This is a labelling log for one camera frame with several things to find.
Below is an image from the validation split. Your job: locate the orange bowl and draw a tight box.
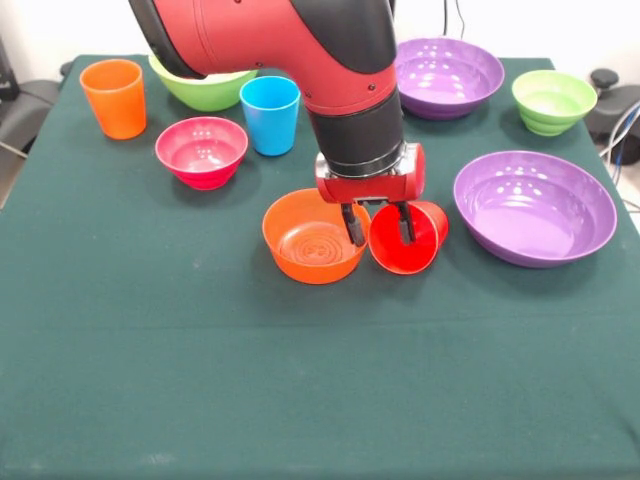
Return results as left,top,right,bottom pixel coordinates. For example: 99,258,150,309
261,187,373,286

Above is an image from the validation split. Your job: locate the purple bowl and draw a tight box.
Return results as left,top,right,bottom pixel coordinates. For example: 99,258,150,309
393,37,506,121
453,150,619,269

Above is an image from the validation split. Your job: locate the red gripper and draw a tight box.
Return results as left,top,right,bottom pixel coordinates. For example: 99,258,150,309
314,142,427,247

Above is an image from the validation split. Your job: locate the black chair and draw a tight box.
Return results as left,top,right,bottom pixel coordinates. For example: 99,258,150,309
0,34,74,157
588,68,640,166

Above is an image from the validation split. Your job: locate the orange cup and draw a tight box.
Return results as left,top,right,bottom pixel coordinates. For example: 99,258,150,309
79,58,148,141

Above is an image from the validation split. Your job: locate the blue cup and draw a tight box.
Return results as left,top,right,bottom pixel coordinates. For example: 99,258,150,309
239,75,302,157

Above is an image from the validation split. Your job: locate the black cable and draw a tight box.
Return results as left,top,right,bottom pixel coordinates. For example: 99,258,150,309
442,0,469,41

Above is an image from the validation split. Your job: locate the white cable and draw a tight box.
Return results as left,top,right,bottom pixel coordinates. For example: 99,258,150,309
598,112,640,159

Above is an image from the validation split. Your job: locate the pink bowl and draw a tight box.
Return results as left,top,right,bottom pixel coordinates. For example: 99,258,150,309
154,116,250,192

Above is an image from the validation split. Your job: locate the large green bowl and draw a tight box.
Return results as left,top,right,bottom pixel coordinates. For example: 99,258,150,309
148,53,260,113

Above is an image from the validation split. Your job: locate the red cup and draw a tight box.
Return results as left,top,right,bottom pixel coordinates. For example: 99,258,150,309
368,200,450,277

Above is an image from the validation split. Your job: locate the blue cable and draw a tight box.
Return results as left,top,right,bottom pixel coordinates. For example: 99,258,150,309
610,99,640,169

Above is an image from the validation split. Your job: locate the dark green tablecloth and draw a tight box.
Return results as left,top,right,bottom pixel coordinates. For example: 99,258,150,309
0,53,640,480

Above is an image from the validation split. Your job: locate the small green bowl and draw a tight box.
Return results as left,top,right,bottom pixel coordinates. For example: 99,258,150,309
511,69,599,137

